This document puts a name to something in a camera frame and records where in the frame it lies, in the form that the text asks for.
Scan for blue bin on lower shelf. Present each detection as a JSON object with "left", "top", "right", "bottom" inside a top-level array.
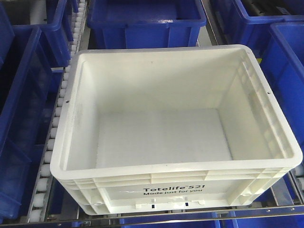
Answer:
[{"left": 0, "top": 212, "right": 304, "bottom": 228}]

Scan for blue bin left near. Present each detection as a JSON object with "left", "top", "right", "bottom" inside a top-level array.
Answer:
[{"left": 0, "top": 26, "right": 62, "bottom": 220}]

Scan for blue bin right rear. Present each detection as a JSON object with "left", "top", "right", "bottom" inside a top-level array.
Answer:
[{"left": 212, "top": 0, "right": 304, "bottom": 52}]

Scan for roller track right side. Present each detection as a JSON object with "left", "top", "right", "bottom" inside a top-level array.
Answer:
[{"left": 288, "top": 163, "right": 304, "bottom": 205}]

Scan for white plastic tote bin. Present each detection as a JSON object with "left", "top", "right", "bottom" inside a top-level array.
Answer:
[{"left": 50, "top": 45, "right": 303, "bottom": 216}]

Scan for blue bin behind tote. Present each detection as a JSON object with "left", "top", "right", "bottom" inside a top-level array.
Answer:
[{"left": 87, "top": 0, "right": 207, "bottom": 49}]

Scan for blue bin left rear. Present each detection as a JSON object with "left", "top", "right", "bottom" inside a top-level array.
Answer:
[{"left": 0, "top": 0, "right": 78, "bottom": 67}]

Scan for roller track beside tote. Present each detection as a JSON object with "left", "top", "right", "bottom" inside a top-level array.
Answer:
[{"left": 25, "top": 0, "right": 87, "bottom": 224}]

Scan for metal shelf front bar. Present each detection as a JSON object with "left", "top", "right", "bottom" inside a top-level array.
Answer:
[{"left": 1, "top": 206, "right": 304, "bottom": 225}]

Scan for blue bin right near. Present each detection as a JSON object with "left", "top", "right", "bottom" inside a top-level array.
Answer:
[{"left": 261, "top": 22, "right": 304, "bottom": 149}]

